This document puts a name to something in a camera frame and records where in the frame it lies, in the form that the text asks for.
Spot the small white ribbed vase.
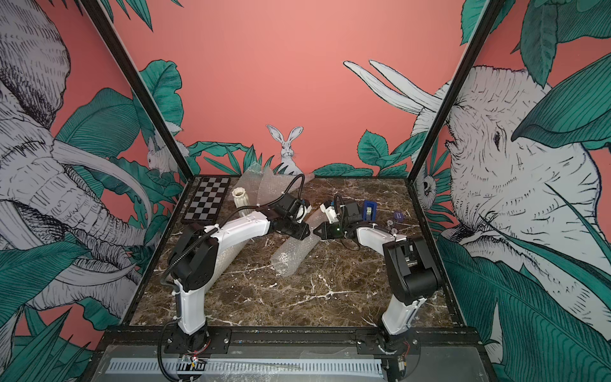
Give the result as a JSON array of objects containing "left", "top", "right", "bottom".
[{"left": 232, "top": 187, "right": 251, "bottom": 217}]

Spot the black front mounting rail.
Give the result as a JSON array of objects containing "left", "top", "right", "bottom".
[{"left": 96, "top": 326, "right": 484, "bottom": 356}]

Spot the left black frame post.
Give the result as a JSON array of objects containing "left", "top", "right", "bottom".
[{"left": 80, "top": 0, "right": 194, "bottom": 181}]

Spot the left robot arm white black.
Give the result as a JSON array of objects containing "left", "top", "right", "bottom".
[{"left": 160, "top": 174, "right": 311, "bottom": 336}]

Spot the blue tape dispenser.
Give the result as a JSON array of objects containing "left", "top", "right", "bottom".
[{"left": 362, "top": 200, "right": 377, "bottom": 221}]

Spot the black frame post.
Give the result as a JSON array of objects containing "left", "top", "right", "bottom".
[
  {"left": 80, "top": 0, "right": 194, "bottom": 181},
  {"left": 407, "top": 0, "right": 504, "bottom": 186}
]

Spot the crumpled bubble wrap pile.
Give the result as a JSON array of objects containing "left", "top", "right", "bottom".
[{"left": 228, "top": 163, "right": 296, "bottom": 205}]

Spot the black white chessboard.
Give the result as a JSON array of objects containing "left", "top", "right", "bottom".
[{"left": 181, "top": 177, "right": 231, "bottom": 225}]

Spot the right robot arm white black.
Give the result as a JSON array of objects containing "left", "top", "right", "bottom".
[{"left": 313, "top": 201, "right": 441, "bottom": 336}]

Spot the white slotted cable duct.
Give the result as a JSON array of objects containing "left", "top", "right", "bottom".
[{"left": 103, "top": 357, "right": 385, "bottom": 377}]

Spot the right black frame post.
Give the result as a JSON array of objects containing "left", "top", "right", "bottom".
[{"left": 407, "top": 0, "right": 504, "bottom": 186}]

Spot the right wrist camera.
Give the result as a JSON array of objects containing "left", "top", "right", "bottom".
[{"left": 320, "top": 202, "right": 339, "bottom": 224}]

